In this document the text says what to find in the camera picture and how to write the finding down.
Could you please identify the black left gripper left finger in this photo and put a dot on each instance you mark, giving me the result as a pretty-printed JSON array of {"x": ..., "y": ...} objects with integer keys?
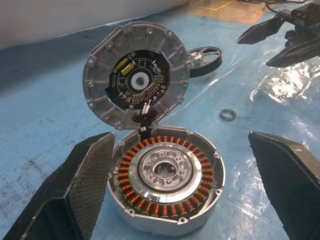
[{"x": 75, "y": 187}]

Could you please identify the silver motor housing copper windings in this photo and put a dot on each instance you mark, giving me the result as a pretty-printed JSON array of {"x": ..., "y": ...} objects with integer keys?
[{"x": 160, "y": 175}]

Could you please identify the blue plastic table cover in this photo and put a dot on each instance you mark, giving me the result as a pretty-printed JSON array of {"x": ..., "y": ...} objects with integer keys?
[{"x": 37, "y": 100}]

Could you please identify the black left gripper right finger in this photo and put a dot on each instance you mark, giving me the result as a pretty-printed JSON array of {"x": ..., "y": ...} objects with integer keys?
[{"x": 290, "y": 180}]

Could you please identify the round silver metal disc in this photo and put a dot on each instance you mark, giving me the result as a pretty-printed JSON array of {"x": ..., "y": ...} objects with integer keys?
[{"x": 100, "y": 82}]

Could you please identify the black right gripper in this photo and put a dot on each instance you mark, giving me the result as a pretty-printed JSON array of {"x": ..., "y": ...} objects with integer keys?
[{"x": 305, "y": 15}]

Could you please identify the white backdrop sheet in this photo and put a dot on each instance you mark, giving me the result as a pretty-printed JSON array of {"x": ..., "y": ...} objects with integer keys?
[{"x": 50, "y": 20}]

